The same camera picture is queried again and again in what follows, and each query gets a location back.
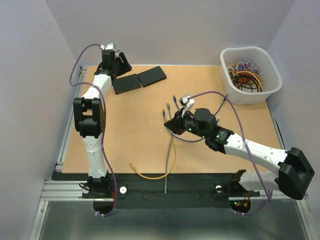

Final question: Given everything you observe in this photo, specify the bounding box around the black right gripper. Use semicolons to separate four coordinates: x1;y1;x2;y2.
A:
163;107;208;140

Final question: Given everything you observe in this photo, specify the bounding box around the black network switch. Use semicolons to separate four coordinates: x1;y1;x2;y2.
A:
113;74;141;95
137;66;167;88

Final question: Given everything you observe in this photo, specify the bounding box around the yellow ethernet cable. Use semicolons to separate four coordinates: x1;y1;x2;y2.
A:
128;136;177;180

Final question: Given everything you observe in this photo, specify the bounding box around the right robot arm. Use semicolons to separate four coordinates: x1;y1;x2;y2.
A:
164;108;315;200

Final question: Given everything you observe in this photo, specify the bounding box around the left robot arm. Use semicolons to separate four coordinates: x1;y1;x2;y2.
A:
73;48;132;197

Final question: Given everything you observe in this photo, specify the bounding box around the white plastic bin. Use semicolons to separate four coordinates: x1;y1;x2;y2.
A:
220;46;283;105

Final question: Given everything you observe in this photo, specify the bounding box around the dark blue ethernet cable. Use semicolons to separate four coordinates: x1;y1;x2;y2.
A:
162;108;205;143

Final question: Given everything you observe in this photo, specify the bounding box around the grey ethernet cable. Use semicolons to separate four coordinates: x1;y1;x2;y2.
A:
163;102;176;193

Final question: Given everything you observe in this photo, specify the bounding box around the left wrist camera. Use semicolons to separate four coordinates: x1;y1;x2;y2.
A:
99;42;116;51

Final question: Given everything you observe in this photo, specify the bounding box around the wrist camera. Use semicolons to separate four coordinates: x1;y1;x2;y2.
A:
179;94;195;117
99;42;116;51

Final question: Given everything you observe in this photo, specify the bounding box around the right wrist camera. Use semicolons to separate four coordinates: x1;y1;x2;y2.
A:
179;94;195;117

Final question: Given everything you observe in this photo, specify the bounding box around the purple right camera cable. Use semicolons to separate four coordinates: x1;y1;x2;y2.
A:
189;90;274;216

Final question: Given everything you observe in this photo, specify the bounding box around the purple camera cable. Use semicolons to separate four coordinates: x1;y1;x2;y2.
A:
69;43;118;218
189;90;274;216

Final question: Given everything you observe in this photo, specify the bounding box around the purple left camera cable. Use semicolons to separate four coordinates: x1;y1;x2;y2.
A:
69;43;118;218

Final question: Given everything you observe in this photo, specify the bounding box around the bundle of coloured wires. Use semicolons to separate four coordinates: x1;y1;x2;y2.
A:
227;57;266;94

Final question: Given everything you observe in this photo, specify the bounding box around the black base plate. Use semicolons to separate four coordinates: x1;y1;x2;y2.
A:
79;170;260;209

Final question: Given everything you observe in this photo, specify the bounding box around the aluminium rail frame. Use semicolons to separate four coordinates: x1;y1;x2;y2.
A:
40;65;315;240

